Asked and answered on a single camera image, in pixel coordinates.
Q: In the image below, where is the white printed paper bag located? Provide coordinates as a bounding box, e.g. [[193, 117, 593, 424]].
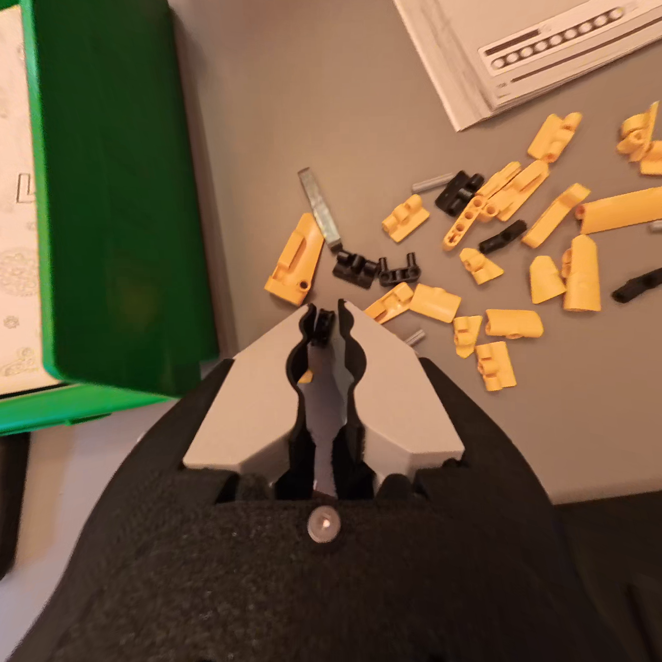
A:
[[0, 5, 63, 396]]

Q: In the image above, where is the green storage bin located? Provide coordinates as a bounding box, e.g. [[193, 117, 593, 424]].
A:
[[0, 0, 220, 435]]

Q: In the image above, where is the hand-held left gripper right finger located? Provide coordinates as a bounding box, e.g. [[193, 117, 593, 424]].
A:
[[333, 299, 465, 501]]

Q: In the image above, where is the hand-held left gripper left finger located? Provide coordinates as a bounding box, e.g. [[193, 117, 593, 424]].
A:
[[182, 303, 317, 501]]

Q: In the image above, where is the pile of yellow brick pieces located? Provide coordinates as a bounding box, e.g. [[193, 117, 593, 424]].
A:
[[264, 101, 662, 392]]

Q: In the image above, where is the black pin connector piece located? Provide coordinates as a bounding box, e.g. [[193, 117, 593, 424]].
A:
[[310, 309, 336, 346]]

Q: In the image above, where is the instruction booklet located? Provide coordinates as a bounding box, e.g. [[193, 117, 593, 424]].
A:
[[393, 0, 662, 132]]

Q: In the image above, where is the grey desk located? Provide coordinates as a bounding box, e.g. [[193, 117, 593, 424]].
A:
[[0, 0, 662, 621]]

